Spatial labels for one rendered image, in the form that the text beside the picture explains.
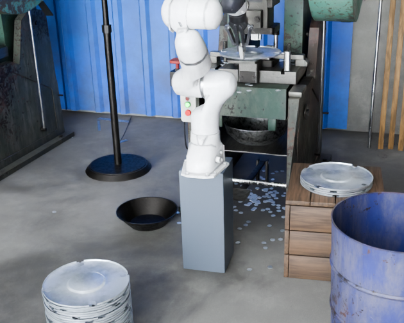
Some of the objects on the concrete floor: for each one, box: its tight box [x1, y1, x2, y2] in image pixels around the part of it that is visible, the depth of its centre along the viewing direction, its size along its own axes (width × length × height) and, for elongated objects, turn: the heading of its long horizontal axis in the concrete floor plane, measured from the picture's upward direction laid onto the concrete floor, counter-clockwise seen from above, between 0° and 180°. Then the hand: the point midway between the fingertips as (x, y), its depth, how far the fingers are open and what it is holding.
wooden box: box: [283, 163, 384, 281], centre depth 260 cm, size 40×38×35 cm
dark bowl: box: [116, 197, 178, 231], centre depth 300 cm, size 30×30×7 cm
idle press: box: [0, 0, 74, 188], centre depth 381 cm, size 153×99×174 cm, turn 164°
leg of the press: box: [286, 17, 332, 197], centre depth 317 cm, size 92×12×90 cm, turn 166°
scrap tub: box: [330, 192, 404, 323], centre depth 202 cm, size 42×42×48 cm
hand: (241, 50), depth 275 cm, fingers closed
